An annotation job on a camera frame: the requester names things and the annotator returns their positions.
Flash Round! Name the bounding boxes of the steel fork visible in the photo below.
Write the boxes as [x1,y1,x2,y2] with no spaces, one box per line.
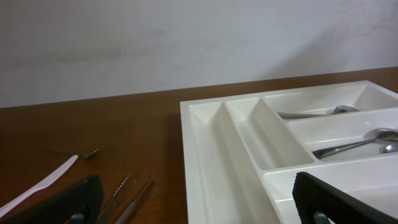
[331,105,359,114]
[277,112,324,119]

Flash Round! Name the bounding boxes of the pink plastic knife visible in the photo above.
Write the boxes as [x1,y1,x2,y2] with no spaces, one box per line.
[1,155,78,217]

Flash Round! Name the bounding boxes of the steel tablespoon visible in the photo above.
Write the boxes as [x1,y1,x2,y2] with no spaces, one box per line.
[381,142,398,154]
[312,128,397,160]

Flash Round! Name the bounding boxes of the dark small teaspoon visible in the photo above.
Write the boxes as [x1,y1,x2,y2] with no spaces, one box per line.
[51,149,99,159]

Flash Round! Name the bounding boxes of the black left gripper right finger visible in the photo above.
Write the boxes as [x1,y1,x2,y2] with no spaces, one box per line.
[292,172,397,224]

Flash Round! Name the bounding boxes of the white cutlery tray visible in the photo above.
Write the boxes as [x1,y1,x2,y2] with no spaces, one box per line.
[180,81,397,223]

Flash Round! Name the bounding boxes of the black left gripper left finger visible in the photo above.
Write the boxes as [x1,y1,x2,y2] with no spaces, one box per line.
[2,175,104,224]

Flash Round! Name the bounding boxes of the steel tongs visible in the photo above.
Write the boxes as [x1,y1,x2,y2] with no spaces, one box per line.
[95,175,155,224]

